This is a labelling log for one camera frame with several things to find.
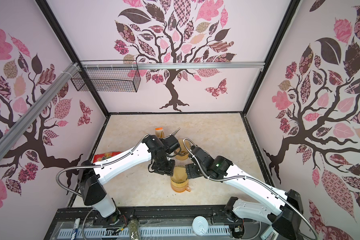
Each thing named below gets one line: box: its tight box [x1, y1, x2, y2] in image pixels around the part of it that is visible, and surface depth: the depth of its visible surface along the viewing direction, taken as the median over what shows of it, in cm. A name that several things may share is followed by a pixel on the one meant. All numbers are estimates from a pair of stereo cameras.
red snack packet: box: [93, 151, 122, 163], surface depth 94 cm
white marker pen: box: [71, 217, 81, 240], surface depth 71 cm
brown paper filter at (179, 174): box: [171, 165, 188, 183], surface depth 76 cm
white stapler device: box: [260, 225, 274, 240], surface depth 69 cm
